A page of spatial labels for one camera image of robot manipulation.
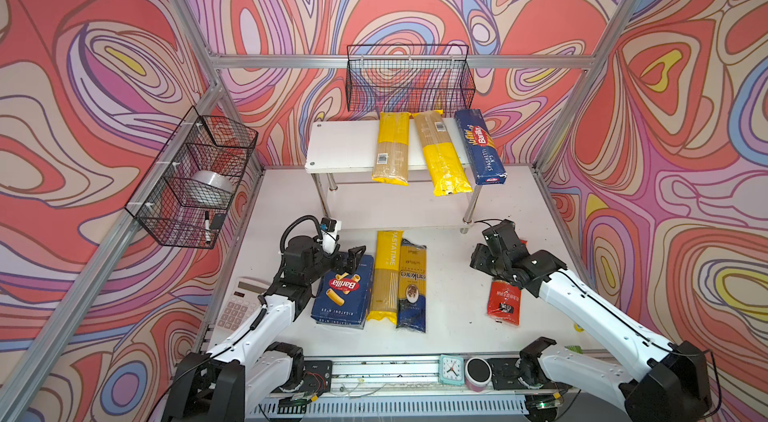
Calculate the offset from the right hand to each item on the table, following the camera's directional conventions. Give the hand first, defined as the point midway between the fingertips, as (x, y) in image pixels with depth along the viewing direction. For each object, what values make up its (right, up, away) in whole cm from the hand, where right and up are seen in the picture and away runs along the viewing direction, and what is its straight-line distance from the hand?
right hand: (484, 265), depth 82 cm
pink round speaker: (-6, -22, -13) cm, 27 cm away
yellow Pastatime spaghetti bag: (-28, -6, +4) cm, 29 cm away
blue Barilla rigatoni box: (-39, -9, -3) cm, 41 cm away
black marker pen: (-71, +12, -10) cm, 73 cm away
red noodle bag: (+6, -11, +2) cm, 13 cm away
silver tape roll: (-70, +21, -12) cm, 74 cm away
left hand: (-37, +7, +1) cm, 37 cm away
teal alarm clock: (-11, -24, -9) cm, 28 cm away
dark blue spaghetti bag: (-20, -13, 0) cm, 24 cm away
